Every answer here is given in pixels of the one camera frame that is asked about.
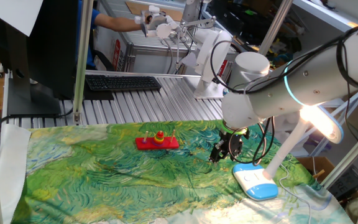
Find blue shirt person torso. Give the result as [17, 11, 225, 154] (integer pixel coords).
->
[76, 0, 101, 70]

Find black computer monitor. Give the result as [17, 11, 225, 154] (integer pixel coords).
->
[0, 0, 80, 118]

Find metal storage shelf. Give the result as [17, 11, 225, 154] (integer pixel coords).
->
[292, 0, 358, 32]

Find white haptic control device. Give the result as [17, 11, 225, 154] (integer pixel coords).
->
[134, 5, 234, 100]

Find brown cardboard sheet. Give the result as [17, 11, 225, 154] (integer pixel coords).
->
[125, 1, 185, 22]

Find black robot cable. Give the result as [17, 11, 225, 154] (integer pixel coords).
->
[209, 18, 358, 166]

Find green gripper adapter ring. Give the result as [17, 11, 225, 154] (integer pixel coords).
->
[221, 120, 250, 135]

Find white blue desk lamp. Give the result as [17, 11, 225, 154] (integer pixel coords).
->
[232, 104, 344, 202]

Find person forearm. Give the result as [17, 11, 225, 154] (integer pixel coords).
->
[94, 12, 142, 32]

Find cardboard box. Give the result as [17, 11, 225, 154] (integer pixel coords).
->
[296, 155, 335, 184]

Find red ring stacking toy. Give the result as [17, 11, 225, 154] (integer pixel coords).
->
[135, 129, 180, 151]

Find green painted landscape cloth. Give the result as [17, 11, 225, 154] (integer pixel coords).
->
[0, 119, 356, 224]

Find black keyboard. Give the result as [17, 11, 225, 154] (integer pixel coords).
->
[85, 74, 162, 92]

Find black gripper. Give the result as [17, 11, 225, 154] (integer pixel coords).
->
[209, 129, 250, 164]

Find black equipment case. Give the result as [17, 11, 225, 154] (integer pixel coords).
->
[337, 166, 358, 200]

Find rainbow stacked toy rings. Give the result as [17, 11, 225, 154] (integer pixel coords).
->
[153, 130, 165, 146]

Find white paper sheet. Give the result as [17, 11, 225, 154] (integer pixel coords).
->
[0, 0, 45, 37]

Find white lamp cable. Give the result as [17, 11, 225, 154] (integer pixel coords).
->
[278, 163, 313, 224]

